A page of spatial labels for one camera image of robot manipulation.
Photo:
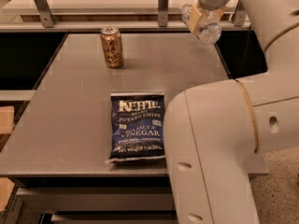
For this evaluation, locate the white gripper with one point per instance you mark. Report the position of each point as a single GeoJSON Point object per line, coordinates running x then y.
{"type": "Point", "coordinates": [196, 15]}

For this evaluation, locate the clear plastic water bottle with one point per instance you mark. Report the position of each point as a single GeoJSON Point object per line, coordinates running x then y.
{"type": "Point", "coordinates": [209, 30]}

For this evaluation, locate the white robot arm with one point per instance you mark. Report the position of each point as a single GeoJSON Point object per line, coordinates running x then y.
{"type": "Point", "coordinates": [214, 133]}

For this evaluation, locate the blue Kettle chip bag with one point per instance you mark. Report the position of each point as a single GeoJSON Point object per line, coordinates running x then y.
{"type": "Point", "coordinates": [137, 121]}

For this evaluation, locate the gold soda can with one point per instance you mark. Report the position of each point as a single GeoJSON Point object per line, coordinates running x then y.
{"type": "Point", "coordinates": [112, 46]}

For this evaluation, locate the cardboard box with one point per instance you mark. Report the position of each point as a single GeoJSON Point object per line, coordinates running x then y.
{"type": "Point", "coordinates": [6, 119]}

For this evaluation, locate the grey drawer front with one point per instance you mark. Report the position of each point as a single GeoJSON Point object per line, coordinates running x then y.
{"type": "Point", "coordinates": [55, 200]}

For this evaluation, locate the right metal bracket post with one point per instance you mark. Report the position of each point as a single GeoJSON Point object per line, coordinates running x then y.
{"type": "Point", "coordinates": [238, 18]}

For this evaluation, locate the metal bracket post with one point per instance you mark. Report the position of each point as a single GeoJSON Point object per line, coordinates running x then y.
{"type": "Point", "coordinates": [45, 15]}
{"type": "Point", "coordinates": [238, 18]}
{"type": "Point", "coordinates": [162, 13]}

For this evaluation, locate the middle metal bracket post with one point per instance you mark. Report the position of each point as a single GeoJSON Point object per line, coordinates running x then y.
{"type": "Point", "coordinates": [162, 13]}

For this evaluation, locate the left metal bracket post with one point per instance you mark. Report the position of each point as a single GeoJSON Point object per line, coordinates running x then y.
{"type": "Point", "coordinates": [45, 15]}

